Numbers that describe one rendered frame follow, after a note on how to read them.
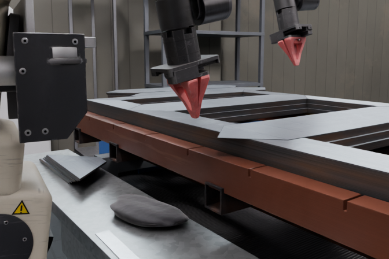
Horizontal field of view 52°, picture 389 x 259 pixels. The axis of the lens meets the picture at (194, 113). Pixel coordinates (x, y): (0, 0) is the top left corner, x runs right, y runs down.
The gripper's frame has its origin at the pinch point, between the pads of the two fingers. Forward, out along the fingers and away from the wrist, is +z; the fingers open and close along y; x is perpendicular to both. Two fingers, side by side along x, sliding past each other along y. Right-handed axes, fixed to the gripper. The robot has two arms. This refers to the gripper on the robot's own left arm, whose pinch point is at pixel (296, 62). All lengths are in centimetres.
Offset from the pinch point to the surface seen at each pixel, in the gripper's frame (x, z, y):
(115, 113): 37, 4, 38
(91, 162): 48, 17, 36
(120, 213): 55, 27, 5
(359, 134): 11.4, 20.2, -22.2
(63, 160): 53, 15, 43
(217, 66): -214, -55, 287
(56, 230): 24, 57, 174
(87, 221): 60, 28, 10
